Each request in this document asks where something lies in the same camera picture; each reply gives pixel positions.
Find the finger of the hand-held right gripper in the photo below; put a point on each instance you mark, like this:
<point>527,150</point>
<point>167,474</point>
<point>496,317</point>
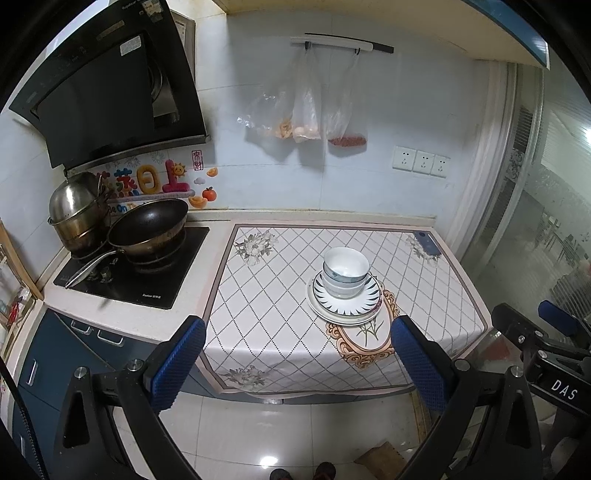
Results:
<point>515,325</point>
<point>558,318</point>

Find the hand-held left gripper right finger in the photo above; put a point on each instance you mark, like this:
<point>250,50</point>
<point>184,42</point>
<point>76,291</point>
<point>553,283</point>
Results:
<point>415,364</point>

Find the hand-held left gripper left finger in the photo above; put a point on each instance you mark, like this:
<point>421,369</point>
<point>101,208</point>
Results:
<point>180,364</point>

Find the red-rimmed white plate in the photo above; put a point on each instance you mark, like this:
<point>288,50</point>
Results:
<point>380,300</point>

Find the leaf-patterned white plate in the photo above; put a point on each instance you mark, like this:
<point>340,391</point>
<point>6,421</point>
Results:
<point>364,302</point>

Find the black-rimmed white bowl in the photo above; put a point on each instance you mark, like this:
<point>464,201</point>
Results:
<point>344,288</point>

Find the blue-rimmed white bowl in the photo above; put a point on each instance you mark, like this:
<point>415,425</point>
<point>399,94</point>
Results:
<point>346,263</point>

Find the black gas stove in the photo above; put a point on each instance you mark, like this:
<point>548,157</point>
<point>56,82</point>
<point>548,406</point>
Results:
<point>152,290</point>

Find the cardboard box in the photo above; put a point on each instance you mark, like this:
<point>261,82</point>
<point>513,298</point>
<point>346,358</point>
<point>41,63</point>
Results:
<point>381,461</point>

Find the frosted glass door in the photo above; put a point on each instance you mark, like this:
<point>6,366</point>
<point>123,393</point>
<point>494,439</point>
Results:
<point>545,207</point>

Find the blue smartphone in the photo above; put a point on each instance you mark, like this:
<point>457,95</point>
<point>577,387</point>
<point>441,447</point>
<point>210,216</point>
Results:
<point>425,243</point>

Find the blue kitchen cabinet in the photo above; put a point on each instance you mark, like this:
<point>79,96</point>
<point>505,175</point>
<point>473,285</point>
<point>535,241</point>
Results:
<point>51,350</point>

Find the diamond-patterned tablecloth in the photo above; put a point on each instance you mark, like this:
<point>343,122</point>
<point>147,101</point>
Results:
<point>286,286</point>

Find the person's right shoe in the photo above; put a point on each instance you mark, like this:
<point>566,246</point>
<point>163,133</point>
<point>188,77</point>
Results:
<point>324,471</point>

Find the person's shoe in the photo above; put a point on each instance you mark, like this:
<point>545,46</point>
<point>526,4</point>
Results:
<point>279,474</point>
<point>324,471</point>

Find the black wok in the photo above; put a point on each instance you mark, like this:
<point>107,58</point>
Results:
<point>147,221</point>

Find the person's left shoe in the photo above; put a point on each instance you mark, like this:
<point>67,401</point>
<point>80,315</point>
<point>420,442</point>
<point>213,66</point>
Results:
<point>279,474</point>

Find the steel steamer pot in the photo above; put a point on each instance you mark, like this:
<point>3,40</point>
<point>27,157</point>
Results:
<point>74,198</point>

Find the wooden cutting board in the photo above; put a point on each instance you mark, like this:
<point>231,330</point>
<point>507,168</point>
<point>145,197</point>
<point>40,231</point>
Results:
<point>14,258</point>

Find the clear plastic bag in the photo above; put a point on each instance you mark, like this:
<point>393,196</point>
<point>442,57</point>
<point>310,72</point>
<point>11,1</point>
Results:
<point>346,120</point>
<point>274,120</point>
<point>307,110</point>

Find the black range hood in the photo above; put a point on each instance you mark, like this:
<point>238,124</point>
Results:
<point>115,92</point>

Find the white wall outlet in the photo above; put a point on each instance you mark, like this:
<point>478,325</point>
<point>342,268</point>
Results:
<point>440,166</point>
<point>423,161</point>
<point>403,158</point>

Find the colourful wall sticker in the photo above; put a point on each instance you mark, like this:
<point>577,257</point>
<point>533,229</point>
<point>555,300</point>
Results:
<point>157,177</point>

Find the blue wall cabinet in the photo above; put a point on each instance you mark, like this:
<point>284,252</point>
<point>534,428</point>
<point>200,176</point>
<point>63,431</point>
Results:
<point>508,27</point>

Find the wall hook rail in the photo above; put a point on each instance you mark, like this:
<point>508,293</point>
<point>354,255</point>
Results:
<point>341,42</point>

